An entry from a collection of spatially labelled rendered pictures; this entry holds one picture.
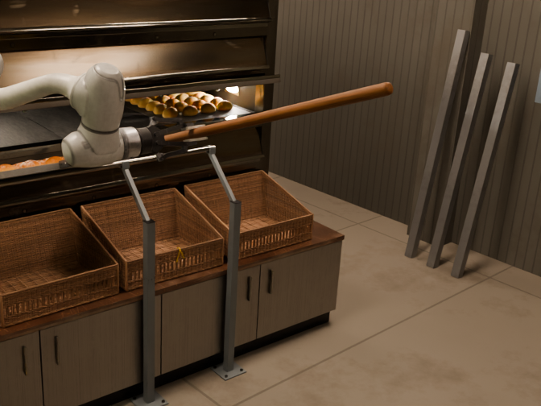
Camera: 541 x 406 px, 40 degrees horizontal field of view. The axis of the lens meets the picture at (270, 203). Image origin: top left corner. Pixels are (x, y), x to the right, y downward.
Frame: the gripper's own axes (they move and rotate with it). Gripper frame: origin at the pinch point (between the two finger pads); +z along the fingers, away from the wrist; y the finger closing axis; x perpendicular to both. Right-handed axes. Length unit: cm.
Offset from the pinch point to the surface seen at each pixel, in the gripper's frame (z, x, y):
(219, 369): 82, -141, 118
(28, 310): -16, -124, 58
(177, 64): 87, -138, -42
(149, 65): 71, -138, -43
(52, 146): 19, -151, -10
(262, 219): 140, -158, 48
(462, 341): 216, -89, 137
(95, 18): 42, -129, -64
